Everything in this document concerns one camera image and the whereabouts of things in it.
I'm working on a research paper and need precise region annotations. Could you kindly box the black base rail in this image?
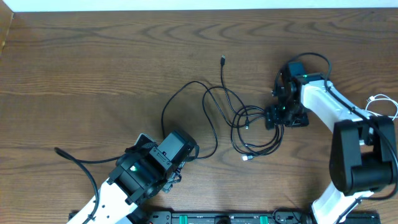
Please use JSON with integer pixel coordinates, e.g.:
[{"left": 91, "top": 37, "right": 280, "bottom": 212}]
[{"left": 68, "top": 210, "right": 382, "bottom": 224}]

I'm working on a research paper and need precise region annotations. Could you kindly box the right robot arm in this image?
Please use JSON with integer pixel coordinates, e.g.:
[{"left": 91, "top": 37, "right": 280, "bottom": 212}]
[{"left": 265, "top": 62, "right": 397, "bottom": 223}]

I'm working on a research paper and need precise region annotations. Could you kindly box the right camera cable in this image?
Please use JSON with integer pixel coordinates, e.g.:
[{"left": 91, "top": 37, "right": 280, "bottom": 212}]
[{"left": 273, "top": 52, "right": 398, "bottom": 224}]

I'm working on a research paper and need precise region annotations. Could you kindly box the left camera cable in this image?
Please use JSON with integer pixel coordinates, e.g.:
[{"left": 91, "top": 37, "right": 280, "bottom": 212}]
[{"left": 54, "top": 146, "right": 131, "bottom": 224}]

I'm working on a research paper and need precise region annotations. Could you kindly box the white cable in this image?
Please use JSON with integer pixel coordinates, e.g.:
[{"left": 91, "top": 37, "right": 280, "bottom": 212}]
[{"left": 364, "top": 93, "right": 398, "bottom": 122}]

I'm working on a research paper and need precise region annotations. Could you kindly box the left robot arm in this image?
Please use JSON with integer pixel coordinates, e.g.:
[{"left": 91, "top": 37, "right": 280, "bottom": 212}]
[{"left": 68, "top": 130, "right": 199, "bottom": 224}]

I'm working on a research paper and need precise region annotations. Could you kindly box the camera cable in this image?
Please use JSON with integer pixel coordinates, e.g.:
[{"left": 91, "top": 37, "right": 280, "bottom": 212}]
[
  {"left": 54, "top": 146, "right": 131, "bottom": 224},
  {"left": 273, "top": 52, "right": 398, "bottom": 224}
]

